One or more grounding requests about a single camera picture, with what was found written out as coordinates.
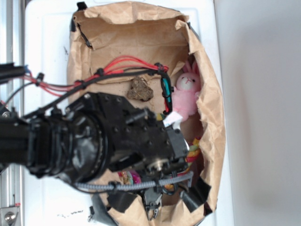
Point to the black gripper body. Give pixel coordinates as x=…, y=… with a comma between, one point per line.
x=127, y=138

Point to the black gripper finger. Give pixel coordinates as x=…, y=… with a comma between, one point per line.
x=193, y=198
x=152, y=202

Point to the multicolored twisted rope toy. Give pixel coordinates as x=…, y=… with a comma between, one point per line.
x=194, y=150

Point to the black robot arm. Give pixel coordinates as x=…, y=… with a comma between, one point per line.
x=46, y=143

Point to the brown rock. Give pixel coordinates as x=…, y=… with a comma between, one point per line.
x=139, y=90

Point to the pink plush bunny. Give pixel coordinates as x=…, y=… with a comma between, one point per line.
x=186, y=91

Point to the brown paper bag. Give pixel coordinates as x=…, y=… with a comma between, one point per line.
x=163, y=35

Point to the metal frame rail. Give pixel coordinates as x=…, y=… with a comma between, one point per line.
x=12, y=50

